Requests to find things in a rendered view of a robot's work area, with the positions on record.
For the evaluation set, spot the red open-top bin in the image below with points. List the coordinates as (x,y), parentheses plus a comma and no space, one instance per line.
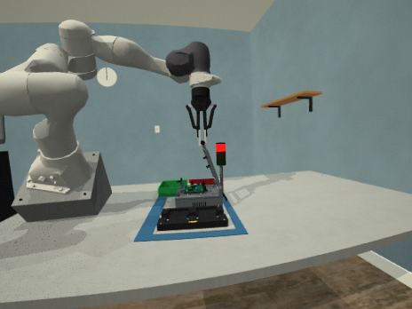
(207,181)

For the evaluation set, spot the green open-top bin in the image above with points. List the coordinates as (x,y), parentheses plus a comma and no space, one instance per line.
(170,187)

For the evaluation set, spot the green circuit board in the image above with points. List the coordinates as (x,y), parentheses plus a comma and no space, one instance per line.
(194,187)

